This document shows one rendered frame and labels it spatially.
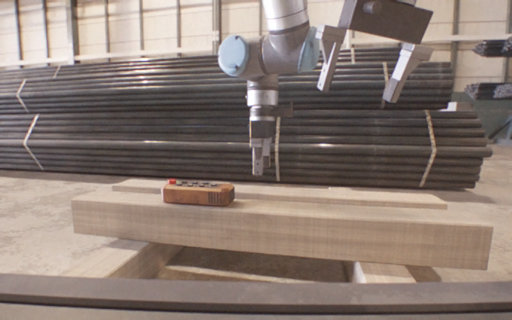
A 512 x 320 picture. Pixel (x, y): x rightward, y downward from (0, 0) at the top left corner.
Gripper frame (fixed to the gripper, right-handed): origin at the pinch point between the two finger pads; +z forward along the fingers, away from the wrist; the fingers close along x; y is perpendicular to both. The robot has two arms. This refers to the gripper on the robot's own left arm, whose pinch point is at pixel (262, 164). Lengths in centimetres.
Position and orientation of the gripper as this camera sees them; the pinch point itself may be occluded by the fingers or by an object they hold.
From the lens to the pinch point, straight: 79.0
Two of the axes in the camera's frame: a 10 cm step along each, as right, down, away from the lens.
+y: -9.8, -0.3, 2.0
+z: 0.0, 9.9, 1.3
